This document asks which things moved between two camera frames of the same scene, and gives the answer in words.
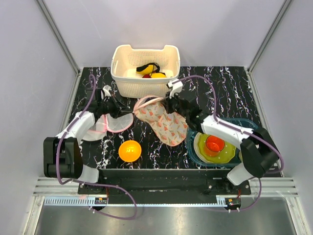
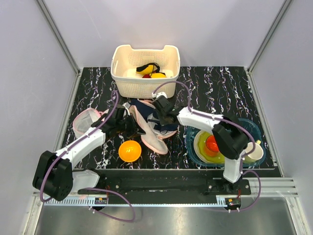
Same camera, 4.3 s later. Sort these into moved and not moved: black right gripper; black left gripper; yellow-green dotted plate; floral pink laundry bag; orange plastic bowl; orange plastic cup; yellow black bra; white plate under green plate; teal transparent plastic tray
Moved: floral pink laundry bag; black left gripper; black right gripper
Not moved: orange plastic bowl; white plate under green plate; orange plastic cup; yellow black bra; yellow-green dotted plate; teal transparent plastic tray
